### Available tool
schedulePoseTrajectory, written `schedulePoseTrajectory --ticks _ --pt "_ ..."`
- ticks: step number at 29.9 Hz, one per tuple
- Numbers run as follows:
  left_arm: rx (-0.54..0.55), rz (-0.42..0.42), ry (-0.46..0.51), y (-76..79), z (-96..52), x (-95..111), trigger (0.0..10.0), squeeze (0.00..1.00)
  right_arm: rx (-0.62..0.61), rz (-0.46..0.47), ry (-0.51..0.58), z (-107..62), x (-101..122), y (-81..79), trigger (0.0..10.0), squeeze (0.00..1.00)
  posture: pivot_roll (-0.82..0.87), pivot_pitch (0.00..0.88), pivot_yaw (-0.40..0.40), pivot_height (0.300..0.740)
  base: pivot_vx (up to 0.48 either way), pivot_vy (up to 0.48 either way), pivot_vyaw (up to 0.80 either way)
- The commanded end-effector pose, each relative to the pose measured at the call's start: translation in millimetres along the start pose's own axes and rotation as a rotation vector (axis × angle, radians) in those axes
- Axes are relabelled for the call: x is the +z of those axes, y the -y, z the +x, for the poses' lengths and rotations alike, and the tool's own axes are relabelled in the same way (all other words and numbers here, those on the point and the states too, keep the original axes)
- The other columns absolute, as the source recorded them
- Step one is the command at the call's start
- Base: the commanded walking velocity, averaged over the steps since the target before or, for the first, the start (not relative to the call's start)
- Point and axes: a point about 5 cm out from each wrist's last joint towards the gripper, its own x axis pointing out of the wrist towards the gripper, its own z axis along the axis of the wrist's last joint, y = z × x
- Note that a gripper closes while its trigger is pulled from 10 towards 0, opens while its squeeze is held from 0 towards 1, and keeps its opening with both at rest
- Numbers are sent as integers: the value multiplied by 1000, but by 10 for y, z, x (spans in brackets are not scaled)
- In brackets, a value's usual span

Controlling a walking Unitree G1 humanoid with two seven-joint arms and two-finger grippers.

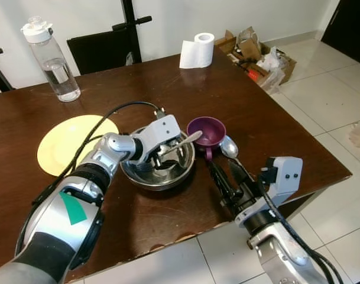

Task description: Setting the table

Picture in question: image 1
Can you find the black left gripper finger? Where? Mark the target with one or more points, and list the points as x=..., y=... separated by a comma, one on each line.
x=165, y=165
x=181, y=154

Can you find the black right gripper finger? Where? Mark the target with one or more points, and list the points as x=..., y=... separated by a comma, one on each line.
x=222, y=184
x=243, y=180

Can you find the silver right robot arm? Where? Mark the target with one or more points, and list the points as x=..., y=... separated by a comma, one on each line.
x=283, y=254

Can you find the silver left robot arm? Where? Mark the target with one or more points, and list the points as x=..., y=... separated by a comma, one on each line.
x=49, y=225

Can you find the steel mixing bowl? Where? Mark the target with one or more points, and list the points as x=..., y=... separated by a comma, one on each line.
x=159, y=180

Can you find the purple plastic cup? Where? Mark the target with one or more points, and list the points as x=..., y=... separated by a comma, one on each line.
x=209, y=131

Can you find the shiny steel spoon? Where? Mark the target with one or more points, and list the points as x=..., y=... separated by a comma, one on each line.
x=229, y=147

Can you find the dark brown table leg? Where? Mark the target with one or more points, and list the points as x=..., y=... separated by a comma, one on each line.
x=295, y=207

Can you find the white paper roll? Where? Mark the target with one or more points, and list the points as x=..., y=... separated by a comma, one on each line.
x=197, y=53

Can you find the pale yellow round plate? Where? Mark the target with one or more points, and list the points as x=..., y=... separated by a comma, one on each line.
x=64, y=145

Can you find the black flat panel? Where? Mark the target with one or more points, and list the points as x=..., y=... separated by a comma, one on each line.
x=100, y=52

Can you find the open cardboard box with clutter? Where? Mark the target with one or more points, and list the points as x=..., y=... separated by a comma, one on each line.
x=256, y=59

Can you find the black metal stand pole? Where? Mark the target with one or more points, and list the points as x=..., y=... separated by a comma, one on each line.
x=131, y=29

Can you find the clear plastic water bottle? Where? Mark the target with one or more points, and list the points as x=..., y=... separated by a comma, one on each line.
x=54, y=68

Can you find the black door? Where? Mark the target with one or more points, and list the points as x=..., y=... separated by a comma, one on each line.
x=348, y=29

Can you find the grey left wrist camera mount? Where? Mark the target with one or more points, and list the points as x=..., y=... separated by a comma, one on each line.
x=162, y=130

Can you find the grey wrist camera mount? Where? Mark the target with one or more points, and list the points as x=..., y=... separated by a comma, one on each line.
x=286, y=177
x=162, y=130

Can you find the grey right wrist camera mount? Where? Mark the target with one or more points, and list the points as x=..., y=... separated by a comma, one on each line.
x=286, y=177

